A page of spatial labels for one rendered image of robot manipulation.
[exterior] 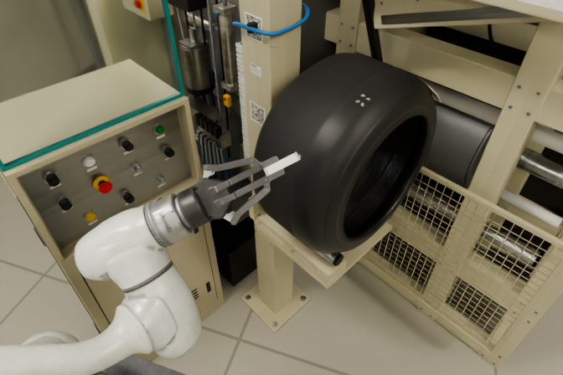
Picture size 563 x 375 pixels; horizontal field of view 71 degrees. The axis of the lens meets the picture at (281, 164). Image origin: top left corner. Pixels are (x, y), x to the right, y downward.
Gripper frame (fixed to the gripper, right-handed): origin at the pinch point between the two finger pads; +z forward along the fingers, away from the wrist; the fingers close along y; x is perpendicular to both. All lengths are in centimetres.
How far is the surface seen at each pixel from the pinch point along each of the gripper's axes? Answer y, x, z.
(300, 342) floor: -90, 116, -28
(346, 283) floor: -84, 141, 6
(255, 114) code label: 15, 58, 1
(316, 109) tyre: 7.0, 21.4, 14.0
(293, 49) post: 26, 44, 19
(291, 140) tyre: 2.8, 22.7, 5.5
